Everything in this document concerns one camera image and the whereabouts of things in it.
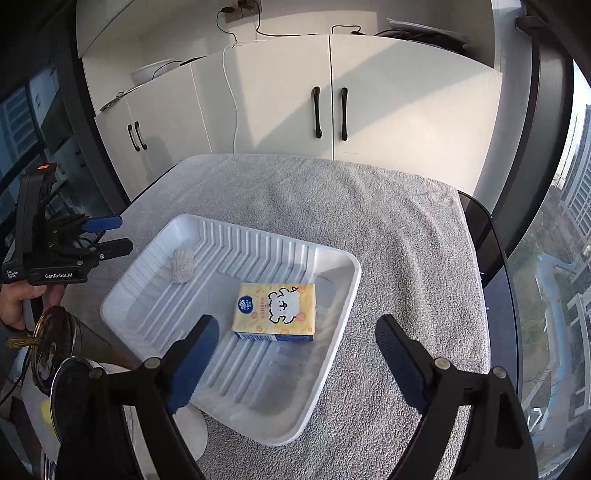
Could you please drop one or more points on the white knitted band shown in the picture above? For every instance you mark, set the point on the white knitted band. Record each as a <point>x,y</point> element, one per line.
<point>183,265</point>

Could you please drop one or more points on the wall socket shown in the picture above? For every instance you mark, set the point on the wall socket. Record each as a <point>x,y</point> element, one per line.
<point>251,4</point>
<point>231,14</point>

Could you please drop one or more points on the white bowl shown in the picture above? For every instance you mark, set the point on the white bowl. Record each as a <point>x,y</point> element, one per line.
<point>152,71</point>

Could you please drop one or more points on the small yellow object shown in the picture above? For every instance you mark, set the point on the small yellow object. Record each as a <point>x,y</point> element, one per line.
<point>46,411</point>

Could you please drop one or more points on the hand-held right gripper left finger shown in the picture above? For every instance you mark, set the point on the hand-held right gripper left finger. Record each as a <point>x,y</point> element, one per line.
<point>194,364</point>

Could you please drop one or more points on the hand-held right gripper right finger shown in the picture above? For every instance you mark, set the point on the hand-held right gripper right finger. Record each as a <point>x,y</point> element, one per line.
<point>401,364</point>

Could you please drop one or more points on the dark round glass lid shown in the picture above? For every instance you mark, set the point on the dark round glass lid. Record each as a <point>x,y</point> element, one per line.
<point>57,332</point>

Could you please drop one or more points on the white cabinet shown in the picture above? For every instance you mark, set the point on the white cabinet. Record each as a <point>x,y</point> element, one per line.
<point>392,92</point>

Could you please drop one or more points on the yellow tissue pack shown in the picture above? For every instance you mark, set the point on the yellow tissue pack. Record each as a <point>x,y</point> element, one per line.
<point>277,309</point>

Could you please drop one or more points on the person's left hand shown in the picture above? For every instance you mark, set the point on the person's left hand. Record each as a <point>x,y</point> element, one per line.
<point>18,300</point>

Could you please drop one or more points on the black window frame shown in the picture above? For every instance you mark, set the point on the black window frame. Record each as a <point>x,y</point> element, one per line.
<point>540,115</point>

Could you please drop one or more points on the metal tool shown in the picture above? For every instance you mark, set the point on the metal tool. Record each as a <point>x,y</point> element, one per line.
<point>113,101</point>

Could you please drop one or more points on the white foam tray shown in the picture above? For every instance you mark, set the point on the white foam tray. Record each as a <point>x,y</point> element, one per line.
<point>258,258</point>

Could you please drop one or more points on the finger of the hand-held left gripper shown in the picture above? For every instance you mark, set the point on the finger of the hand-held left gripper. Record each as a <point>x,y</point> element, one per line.
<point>113,249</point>
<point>104,224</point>

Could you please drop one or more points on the gold tassel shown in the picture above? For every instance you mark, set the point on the gold tassel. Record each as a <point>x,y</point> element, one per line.
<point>23,342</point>

